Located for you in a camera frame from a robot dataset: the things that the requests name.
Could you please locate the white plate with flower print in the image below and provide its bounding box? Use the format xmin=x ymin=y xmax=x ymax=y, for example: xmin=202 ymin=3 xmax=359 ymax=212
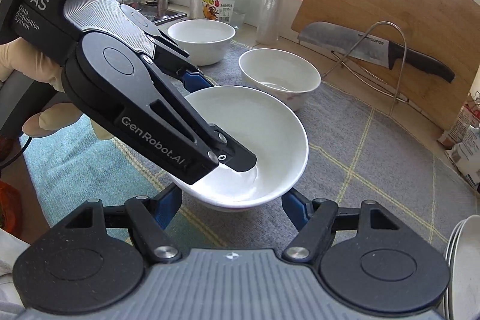
xmin=443 ymin=215 xmax=479 ymax=320

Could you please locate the white bowl with flower print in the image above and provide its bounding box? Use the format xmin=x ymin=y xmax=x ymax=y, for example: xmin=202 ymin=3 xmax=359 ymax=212
xmin=238 ymin=48 xmax=321 ymax=111

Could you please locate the small white bowl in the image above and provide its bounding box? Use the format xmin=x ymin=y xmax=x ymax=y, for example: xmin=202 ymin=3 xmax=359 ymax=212
xmin=167 ymin=19 xmax=236 ymax=67

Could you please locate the red and white snack bag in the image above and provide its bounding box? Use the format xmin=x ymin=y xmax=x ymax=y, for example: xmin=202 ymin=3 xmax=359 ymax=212
xmin=437 ymin=91 xmax=479 ymax=149

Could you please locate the metal wire stand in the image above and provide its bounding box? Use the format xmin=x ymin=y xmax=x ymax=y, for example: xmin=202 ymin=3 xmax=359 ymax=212
xmin=321 ymin=20 xmax=418 ymax=116

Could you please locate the grey checked table cloth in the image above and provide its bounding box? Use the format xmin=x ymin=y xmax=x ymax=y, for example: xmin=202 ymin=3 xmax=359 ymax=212
xmin=20 ymin=85 xmax=479 ymax=250

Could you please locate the white seasoning bag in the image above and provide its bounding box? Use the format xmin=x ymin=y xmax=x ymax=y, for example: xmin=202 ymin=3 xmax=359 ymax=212
xmin=447 ymin=126 xmax=480 ymax=190

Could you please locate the black handled santoku knife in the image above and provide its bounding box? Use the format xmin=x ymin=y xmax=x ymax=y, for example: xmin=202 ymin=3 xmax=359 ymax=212
xmin=298 ymin=22 xmax=456 ymax=83

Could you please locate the bamboo cutting board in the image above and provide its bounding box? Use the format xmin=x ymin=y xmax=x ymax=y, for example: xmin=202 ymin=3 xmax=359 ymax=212
xmin=291 ymin=0 xmax=479 ymax=130

